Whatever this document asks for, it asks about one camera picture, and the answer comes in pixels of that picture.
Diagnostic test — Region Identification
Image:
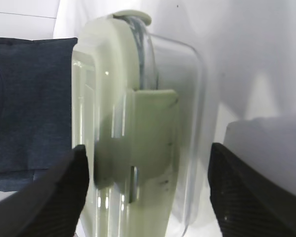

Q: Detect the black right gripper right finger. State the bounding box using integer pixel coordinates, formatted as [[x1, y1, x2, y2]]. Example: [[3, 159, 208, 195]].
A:
[[208, 143, 296, 237]]

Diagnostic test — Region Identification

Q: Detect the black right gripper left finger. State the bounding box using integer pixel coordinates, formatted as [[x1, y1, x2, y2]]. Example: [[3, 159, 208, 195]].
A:
[[0, 145, 89, 237]]

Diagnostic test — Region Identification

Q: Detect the navy blue lunch bag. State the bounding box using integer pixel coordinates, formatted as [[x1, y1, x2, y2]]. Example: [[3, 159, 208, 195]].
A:
[[0, 38, 77, 192]]

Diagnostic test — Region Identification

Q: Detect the glass container with green lid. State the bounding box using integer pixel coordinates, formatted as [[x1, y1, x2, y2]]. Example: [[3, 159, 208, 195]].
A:
[[72, 10, 202, 237]]

